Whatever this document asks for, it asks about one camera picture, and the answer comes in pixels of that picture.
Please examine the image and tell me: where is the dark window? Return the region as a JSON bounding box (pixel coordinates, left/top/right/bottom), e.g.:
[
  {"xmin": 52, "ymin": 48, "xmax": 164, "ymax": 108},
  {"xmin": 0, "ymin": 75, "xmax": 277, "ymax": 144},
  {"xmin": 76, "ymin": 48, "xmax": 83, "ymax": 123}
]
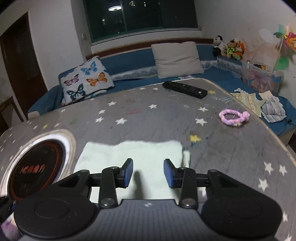
[{"xmin": 83, "ymin": 0, "xmax": 198, "ymax": 42}]

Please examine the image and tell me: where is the orange fox plush toy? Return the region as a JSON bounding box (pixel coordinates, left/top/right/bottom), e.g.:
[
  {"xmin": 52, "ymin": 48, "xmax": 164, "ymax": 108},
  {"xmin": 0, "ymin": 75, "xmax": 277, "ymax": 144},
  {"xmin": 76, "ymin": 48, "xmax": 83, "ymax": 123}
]
[{"xmin": 233, "ymin": 41, "xmax": 245, "ymax": 60}]

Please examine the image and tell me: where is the butterfly print pillow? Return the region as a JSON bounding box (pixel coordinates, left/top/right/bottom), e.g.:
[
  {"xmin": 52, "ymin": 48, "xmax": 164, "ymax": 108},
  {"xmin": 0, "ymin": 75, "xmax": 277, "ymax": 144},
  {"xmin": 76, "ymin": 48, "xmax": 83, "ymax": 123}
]
[{"xmin": 60, "ymin": 56, "xmax": 114, "ymax": 105}]

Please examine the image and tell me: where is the colourful paper pinwheel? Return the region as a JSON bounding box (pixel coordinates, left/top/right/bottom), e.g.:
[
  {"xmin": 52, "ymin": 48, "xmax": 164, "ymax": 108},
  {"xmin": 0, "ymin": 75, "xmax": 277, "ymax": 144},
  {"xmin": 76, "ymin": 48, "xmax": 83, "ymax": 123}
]
[{"xmin": 273, "ymin": 24, "xmax": 295, "ymax": 71}]

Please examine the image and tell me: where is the panda plush toy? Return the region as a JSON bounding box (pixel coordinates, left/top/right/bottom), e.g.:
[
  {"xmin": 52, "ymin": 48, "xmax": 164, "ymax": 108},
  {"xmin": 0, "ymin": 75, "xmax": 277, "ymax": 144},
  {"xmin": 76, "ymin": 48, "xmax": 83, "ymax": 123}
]
[{"xmin": 212, "ymin": 35, "xmax": 227, "ymax": 57}]

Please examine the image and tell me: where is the pale green garment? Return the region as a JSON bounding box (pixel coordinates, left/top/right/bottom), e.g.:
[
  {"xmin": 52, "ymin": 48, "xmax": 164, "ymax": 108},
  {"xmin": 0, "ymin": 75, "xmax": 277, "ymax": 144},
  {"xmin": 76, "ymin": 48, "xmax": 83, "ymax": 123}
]
[{"xmin": 74, "ymin": 141, "xmax": 190, "ymax": 202}]

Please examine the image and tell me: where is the black remote control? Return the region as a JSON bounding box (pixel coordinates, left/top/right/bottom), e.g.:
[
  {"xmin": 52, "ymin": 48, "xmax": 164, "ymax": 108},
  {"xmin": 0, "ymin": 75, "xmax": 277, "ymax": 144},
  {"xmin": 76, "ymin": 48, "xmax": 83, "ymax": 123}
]
[{"xmin": 162, "ymin": 81, "xmax": 208, "ymax": 99}]

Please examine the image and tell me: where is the blue sofa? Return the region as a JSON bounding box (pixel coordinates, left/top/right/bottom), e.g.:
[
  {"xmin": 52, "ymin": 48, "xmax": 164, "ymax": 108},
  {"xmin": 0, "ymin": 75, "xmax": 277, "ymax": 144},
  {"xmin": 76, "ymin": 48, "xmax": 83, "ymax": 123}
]
[{"xmin": 27, "ymin": 44, "xmax": 295, "ymax": 138}]

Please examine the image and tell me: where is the pink braided hair band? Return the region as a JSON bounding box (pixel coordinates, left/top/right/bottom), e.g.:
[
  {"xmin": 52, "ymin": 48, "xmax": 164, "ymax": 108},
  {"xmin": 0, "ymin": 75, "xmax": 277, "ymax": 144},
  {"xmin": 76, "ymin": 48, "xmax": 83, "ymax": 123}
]
[{"xmin": 218, "ymin": 109, "xmax": 250, "ymax": 127}]

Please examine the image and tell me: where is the grey plain pillow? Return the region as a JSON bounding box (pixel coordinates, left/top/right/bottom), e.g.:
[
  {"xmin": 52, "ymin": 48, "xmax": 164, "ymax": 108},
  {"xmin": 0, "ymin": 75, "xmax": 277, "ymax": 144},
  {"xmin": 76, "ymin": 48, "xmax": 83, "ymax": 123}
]
[{"xmin": 151, "ymin": 41, "xmax": 204, "ymax": 78}]

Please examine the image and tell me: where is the clear plastic storage box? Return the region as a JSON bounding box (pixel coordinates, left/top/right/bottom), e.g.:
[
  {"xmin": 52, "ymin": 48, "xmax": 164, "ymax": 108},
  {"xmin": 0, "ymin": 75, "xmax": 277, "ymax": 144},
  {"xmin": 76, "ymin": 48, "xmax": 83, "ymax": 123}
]
[{"xmin": 242, "ymin": 61, "xmax": 284, "ymax": 96}]

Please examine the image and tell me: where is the dark wooden door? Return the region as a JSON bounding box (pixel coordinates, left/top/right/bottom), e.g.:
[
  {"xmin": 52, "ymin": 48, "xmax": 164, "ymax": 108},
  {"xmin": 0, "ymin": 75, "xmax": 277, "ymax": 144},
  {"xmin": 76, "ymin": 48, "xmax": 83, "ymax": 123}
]
[{"xmin": 1, "ymin": 13, "xmax": 47, "ymax": 116}]

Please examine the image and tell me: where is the striped folded cloth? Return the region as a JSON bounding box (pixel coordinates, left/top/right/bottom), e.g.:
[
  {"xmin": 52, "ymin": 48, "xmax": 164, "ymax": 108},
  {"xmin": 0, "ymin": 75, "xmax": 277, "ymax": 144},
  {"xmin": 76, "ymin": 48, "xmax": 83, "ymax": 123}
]
[{"xmin": 261, "ymin": 96, "xmax": 287, "ymax": 123}]

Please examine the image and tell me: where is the brown bear plush toy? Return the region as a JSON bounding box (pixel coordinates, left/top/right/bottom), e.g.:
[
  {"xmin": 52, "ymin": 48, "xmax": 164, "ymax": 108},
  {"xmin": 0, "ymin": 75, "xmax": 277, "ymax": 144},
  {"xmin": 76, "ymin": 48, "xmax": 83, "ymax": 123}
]
[{"xmin": 221, "ymin": 39, "xmax": 241, "ymax": 60}]

